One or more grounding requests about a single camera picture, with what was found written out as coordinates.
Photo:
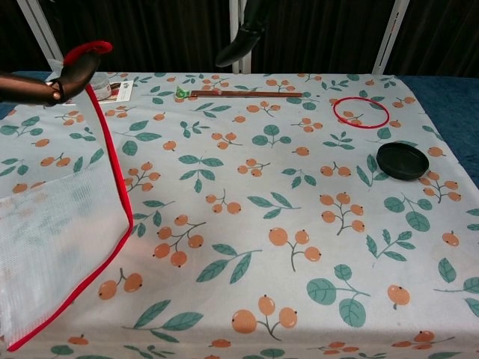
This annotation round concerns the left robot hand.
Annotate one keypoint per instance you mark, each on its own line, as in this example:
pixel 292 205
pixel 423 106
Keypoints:
pixel 71 80

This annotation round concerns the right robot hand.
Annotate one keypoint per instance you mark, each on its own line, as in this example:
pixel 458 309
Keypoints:
pixel 243 41

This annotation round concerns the white mesh zipper pouch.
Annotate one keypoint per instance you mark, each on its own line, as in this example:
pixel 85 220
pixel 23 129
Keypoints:
pixel 56 232

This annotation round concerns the floral orange berry tablecloth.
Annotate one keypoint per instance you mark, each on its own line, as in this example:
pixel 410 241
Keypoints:
pixel 284 209

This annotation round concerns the clear plastic jar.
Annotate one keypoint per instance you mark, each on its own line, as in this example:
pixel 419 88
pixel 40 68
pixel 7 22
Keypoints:
pixel 101 88

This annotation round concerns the photo postcard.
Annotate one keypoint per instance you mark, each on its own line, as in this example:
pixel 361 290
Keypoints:
pixel 121 91

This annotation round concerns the green paper chopstick tag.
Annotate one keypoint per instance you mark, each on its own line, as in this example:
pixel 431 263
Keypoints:
pixel 182 93

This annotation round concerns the black pleated curtain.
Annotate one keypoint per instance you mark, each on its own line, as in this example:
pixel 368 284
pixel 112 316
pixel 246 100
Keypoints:
pixel 149 33

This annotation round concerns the black round lid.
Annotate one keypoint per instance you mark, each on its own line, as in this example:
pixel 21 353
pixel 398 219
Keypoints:
pixel 402 161

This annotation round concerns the white metal frame post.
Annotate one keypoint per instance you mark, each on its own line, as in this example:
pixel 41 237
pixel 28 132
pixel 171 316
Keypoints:
pixel 41 30
pixel 389 37
pixel 235 18

